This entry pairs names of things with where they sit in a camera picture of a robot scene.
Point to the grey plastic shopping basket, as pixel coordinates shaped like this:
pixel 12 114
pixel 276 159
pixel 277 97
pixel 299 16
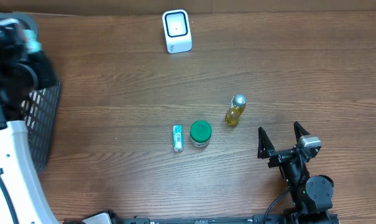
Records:
pixel 37 108

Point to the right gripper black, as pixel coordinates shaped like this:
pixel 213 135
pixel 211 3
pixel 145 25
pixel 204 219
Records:
pixel 266 149

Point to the yellow dish soap bottle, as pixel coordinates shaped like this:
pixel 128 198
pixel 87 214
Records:
pixel 236 108

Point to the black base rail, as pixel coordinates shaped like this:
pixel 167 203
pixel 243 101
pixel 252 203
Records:
pixel 190 221

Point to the teal white pouch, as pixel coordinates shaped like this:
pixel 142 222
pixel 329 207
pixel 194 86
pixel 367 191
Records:
pixel 31 43

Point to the small teal white box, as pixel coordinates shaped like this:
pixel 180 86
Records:
pixel 177 138

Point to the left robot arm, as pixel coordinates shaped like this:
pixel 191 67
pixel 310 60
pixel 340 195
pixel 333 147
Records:
pixel 22 199

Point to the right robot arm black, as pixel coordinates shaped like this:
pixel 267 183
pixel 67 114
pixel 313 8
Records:
pixel 311 195

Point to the green lid jar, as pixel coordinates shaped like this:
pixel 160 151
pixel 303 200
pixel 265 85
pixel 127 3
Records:
pixel 200 133

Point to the white barcode scanner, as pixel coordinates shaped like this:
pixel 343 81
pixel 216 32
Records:
pixel 176 26

